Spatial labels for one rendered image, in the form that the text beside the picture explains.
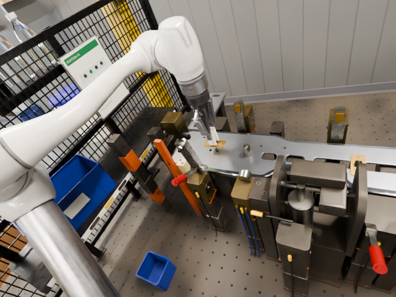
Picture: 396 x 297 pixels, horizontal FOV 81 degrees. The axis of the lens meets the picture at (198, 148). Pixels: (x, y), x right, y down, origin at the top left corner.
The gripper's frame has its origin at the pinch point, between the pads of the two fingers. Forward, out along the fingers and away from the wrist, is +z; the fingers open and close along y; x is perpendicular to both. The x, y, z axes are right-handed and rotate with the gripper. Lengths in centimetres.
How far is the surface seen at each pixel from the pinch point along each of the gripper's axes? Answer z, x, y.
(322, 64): 73, 27, -181
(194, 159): -5.5, 1.7, 16.3
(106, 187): 2.2, -33.7, 29.1
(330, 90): 103, 36, -181
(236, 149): 8.0, 7.6, -1.7
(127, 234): 38, -44, 34
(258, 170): 8.0, 18.2, 6.9
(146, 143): 5.1, -33.8, 2.6
